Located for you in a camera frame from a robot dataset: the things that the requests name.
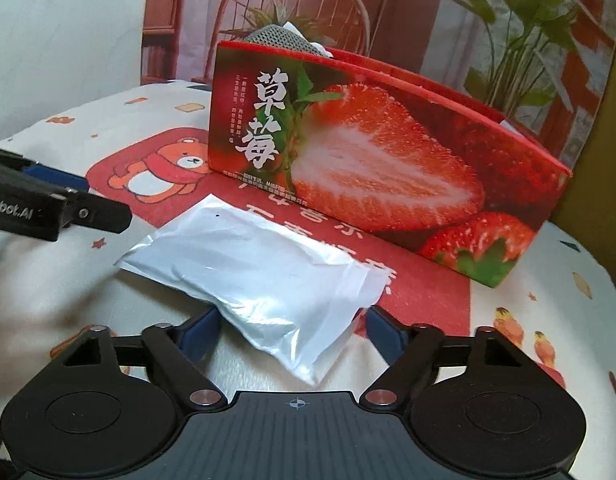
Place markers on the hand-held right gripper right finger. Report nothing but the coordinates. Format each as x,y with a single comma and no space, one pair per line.
385,337

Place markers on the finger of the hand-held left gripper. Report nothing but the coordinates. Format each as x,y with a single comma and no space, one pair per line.
57,179
102,215

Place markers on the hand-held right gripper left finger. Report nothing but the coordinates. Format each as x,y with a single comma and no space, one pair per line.
200,332

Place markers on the white plastic packet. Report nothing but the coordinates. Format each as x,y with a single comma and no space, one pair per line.
258,270

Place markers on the red strawberry print cardboard box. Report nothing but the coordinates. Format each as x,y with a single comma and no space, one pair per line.
388,160

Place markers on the grey mesh item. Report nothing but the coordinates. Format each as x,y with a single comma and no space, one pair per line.
275,40

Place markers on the cartoon print tablecloth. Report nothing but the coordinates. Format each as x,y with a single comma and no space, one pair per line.
137,125

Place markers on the white marble board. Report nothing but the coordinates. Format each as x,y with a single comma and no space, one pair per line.
62,35

